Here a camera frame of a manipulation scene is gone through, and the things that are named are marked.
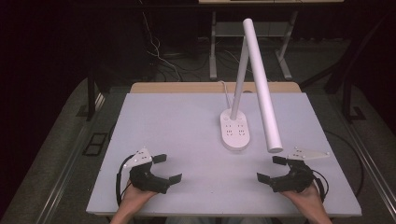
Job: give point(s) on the person's right hand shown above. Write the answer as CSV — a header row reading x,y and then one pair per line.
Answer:
x,y
306,197

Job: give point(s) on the white desk lamp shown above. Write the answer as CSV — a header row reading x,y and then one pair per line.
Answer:
x,y
261,84

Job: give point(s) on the black slanted stand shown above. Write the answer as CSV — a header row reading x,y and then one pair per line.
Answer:
x,y
348,68

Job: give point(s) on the black rectangular floor frame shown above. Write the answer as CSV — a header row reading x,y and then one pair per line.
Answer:
x,y
93,152

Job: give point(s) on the grey metal table frame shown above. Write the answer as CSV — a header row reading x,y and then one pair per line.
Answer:
x,y
213,59

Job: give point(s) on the person's left hand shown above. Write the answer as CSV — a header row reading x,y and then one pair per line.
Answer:
x,y
135,196

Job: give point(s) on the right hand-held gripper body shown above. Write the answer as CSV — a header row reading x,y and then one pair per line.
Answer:
x,y
295,182

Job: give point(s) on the aluminium rail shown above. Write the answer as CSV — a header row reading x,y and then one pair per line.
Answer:
x,y
62,177
367,158

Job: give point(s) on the black metal stand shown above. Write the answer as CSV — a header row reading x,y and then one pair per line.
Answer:
x,y
91,96

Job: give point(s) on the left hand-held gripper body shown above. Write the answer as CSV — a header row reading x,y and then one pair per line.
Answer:
x,y
146,182

